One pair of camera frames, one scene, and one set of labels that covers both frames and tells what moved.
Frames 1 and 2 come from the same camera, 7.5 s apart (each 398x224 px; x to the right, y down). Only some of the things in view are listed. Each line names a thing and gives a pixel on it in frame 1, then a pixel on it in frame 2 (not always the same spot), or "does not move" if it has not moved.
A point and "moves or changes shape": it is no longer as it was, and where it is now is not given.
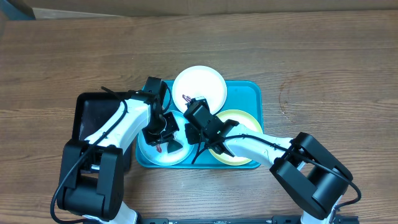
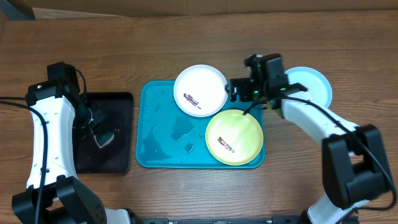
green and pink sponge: (173, 146) moves or changes shape
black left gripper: (172, 127) -> (83, 134)
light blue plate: (165, 158) -> (319, 89)
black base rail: (237, 219) does not move
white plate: (199, 81) does not move
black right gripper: (195, 137) -> (245, 84)
